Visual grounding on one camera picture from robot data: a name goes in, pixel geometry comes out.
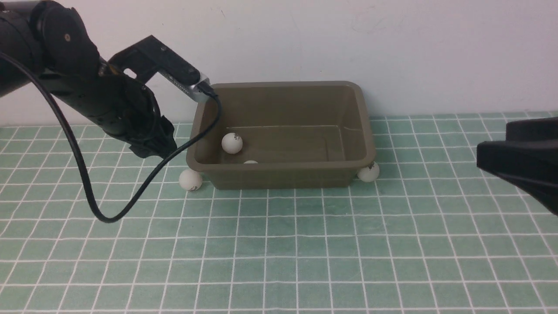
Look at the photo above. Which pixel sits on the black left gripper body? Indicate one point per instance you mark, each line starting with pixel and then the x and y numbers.
pixel 158 143

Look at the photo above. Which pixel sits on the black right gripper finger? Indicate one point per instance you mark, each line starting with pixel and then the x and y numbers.
pixel 527 158

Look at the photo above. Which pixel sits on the white ball with logo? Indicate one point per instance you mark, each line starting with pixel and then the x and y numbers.
pixel 369 173

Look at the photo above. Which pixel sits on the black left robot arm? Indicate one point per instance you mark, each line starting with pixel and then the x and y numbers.
pixel 51 41

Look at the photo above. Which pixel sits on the green checkered tablecloth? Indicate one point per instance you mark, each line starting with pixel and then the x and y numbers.
pixel 433 234

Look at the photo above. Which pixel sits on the brown plastic bin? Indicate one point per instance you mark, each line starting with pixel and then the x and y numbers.
pixel 302 134

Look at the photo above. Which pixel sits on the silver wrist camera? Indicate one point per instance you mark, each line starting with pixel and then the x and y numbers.
pixel 191 90

